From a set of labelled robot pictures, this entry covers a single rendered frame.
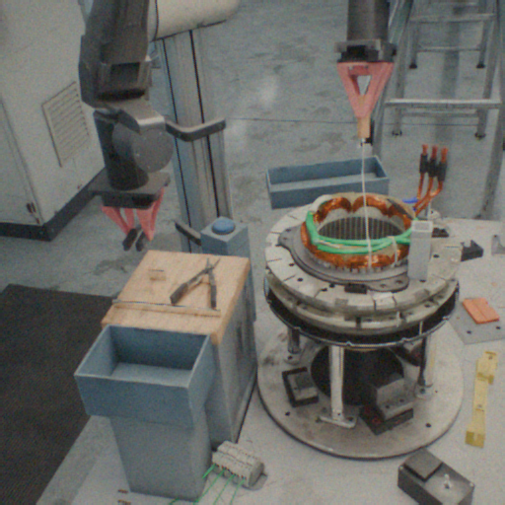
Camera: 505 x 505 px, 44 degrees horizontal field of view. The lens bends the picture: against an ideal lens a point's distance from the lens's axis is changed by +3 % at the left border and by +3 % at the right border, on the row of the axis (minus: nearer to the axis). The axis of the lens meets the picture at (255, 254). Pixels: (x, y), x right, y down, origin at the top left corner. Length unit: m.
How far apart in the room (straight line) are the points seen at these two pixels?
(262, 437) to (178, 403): 0.30
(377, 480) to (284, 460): 0.16
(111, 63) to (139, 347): 0.43
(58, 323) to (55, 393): 0.41
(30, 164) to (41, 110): 0.27
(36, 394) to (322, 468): 1.55
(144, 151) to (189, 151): 0.54
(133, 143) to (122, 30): 0.13
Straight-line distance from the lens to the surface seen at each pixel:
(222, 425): 1.09
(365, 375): 1.25
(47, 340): 2.69
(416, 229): 0.95
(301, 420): 1.15
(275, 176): 1.37
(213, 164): 1.37
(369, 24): 0.92
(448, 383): 1.24
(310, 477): 1.11
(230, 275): 1.04
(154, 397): 0.90
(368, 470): 1.12
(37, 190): 3.21
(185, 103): 1.30
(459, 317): 1.38
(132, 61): 0.82
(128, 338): 1.00
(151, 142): 0.79
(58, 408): 2.40
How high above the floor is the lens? 1.69
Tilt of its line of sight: 35 degrees down
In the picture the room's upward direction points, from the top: 5 degrees counter-clockwise
